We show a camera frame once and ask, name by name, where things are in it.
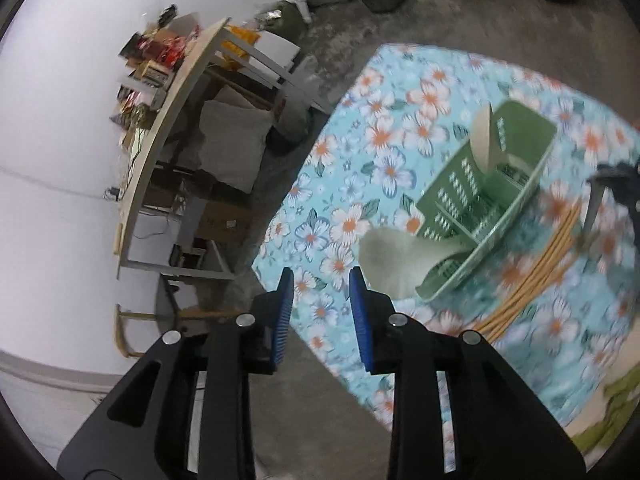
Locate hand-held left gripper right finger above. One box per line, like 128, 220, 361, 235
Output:
348, 266, 587, 480

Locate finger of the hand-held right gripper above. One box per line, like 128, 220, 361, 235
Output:
595, 161, 640, 183
581, 175, 617, 235

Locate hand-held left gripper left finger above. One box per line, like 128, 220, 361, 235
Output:
56, 266, 296, 480

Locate beige plastic soup ladle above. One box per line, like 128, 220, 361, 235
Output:
359, 227, 476, 301

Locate bundle of bamboo chopsticks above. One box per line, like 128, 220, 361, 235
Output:
472, 200, 586, 343

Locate white plastic spoon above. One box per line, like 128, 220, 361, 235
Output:
471, 107, 538, 176

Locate green plastic utensil holder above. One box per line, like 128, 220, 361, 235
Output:
412, 100, 558, 303

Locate wooden chair with dark seat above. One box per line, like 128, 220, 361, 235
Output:
114, 277, 236, 358

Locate grey pillow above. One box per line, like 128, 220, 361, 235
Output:
199, 85, 273, 193

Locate green white printed cloth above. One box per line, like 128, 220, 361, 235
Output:
570, 367, 640, 461

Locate blue floral blanket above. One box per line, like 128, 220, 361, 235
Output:
250, 42, 640, 431

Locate grey metal-legged table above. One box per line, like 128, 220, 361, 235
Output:
114, 16, 333, 281

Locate orange plastic bag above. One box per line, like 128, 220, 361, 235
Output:
222, 25, 261, 71

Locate red drink bottle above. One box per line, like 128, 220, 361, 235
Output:
142, 35, 188, 66

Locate dark green sack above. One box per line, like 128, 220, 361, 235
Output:
260, 0, 307, 36

